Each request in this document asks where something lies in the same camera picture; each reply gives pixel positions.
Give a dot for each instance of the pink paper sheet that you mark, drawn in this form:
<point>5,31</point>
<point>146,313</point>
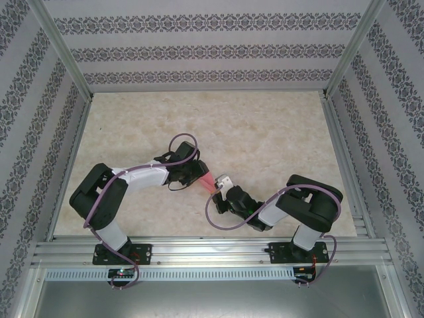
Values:
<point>208,181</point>

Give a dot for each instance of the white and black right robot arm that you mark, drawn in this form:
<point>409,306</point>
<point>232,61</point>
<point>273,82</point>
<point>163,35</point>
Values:
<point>275,213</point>

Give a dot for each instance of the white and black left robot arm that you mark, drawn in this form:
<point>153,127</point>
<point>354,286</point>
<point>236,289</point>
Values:
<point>145,177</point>

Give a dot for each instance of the grey metal panel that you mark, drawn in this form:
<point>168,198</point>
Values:
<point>212,301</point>

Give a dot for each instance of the aluminium mounting rail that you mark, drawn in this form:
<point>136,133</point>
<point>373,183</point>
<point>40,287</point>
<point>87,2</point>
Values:
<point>212,251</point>

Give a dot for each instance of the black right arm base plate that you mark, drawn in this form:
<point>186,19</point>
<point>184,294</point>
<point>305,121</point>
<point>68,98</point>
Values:
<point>278,253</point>

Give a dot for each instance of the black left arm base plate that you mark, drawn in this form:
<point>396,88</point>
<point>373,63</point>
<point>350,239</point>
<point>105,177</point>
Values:
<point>144,253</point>

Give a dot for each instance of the aluminium table side rail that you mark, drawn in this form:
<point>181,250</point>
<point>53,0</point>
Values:
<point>346,165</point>
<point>69,165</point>

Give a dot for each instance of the aluminium frame post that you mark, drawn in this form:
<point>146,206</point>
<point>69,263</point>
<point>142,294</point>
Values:
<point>355,43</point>
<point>60,43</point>

